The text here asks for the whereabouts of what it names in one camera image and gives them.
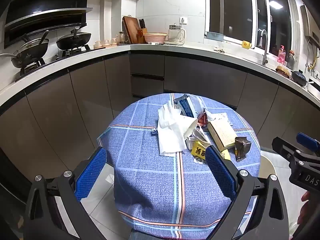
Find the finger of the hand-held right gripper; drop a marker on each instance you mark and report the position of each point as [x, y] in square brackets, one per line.
[283, 147]
[307, 141]

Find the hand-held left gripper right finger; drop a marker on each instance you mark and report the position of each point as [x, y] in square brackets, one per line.
[221, 173]

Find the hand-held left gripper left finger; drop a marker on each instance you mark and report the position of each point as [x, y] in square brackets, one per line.
[91, 173]

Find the round beige trash bin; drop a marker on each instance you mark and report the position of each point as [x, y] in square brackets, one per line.
[266, 167]

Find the brown foil wrapper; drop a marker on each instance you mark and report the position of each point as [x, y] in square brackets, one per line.
[242, 148]

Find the yellow wrapper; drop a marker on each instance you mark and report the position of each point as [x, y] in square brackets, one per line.
[197, 150]

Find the beige cardboard box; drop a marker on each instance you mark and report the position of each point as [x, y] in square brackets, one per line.
[222, 135]

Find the white paper wrapper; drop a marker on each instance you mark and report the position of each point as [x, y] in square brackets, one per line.
[198, 136]

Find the red wrapper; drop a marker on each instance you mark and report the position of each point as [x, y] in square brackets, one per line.
[202, 120]

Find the white tissue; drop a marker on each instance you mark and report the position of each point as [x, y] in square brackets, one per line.
[172, 132]

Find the blue and white packet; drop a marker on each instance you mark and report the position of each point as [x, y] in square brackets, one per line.
[186, 106]

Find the person's right hand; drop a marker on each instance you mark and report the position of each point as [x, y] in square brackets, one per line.
[305, 212]

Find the white frying pan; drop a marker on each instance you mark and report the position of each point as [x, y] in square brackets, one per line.
[314, 85]

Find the blue plaid tablecloth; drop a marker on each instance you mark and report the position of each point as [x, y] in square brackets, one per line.
[150, 180]

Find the dark blue lidded pot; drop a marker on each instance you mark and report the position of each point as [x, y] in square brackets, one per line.
[299, 78]

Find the round wooden container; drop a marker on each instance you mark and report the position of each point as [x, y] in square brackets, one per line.
[283, 72]

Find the dark kitchen base cabinets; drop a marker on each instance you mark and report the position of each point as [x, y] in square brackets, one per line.
[87, 92]

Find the small brown-topped bottle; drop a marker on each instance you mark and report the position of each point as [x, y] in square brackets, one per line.
[291, 60]

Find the pink detergent bottle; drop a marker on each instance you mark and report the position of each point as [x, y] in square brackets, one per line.
[281, 55]

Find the metal faucet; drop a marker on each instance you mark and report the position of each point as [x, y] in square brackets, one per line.
[265, 55]

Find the yellow mug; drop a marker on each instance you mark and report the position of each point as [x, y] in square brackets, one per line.
[246, 44]

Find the gas stove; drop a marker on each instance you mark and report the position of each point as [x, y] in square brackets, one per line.
[32, 68]

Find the grey-blue basin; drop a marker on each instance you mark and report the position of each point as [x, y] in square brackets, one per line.
[214, 36]

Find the black wok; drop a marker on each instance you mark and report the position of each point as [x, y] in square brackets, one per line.
[73, 40]

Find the wok with glass lid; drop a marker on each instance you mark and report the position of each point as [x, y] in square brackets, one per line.
[30, 52]

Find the glass jar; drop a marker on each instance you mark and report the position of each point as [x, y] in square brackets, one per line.
[123, 38]

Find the wooden knife block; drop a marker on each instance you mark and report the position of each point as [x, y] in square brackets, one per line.
[142, 36]

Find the glass electric kettle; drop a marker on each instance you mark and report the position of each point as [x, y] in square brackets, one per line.
[175, 33]

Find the kitchen window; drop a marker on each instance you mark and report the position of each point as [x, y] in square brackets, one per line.
[232, 7]

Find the wooden cutting board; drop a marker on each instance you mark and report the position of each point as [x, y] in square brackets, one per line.
[131, 30]

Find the pink basket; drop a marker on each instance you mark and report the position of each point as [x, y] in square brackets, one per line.
[155, 38]

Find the black range hood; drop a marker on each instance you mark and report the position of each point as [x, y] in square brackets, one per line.
[45, 7]

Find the wall water heater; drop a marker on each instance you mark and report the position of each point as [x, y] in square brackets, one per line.
[310, 27]

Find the white wall socket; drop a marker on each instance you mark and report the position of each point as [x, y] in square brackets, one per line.
[183, 20]

